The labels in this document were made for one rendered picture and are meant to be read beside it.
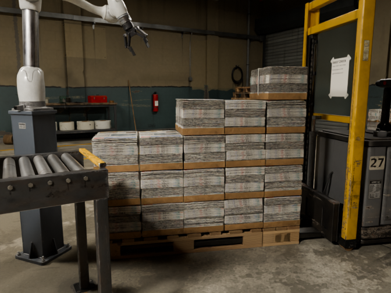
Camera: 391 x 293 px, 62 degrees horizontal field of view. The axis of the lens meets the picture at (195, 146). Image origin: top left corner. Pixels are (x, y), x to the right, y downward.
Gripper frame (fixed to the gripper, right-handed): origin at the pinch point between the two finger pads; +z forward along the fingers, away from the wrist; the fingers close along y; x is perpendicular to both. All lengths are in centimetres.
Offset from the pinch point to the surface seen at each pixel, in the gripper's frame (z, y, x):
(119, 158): 55, -18, -60
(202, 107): 52, 35, -26
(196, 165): 84, 18, -39
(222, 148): 83, 35, -26
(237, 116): 69, 51, -15
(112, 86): 10, -408, 507
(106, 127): 87, -413, 409
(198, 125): 62, 28, -30
